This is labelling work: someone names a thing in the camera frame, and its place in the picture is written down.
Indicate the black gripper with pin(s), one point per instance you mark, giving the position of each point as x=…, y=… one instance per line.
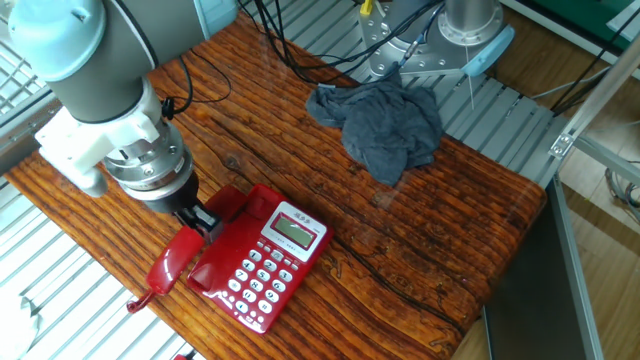
x=170, y=197

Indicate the red telephone handset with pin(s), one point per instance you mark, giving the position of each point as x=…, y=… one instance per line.
x=172, y=260

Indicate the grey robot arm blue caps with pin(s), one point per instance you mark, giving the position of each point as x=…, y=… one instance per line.
x=100, y=60

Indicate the red telephone base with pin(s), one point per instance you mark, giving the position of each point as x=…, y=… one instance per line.
x=220, y=255

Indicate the dark grey towel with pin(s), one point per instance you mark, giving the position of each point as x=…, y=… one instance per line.
x=385, y=130

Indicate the white cloth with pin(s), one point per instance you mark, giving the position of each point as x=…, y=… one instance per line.
x=15, y=330

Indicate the white zip tie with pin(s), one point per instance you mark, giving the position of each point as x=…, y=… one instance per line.
x=470, y=85

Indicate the aluminium frame bar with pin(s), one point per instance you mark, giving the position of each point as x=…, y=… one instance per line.
x=590, y=110

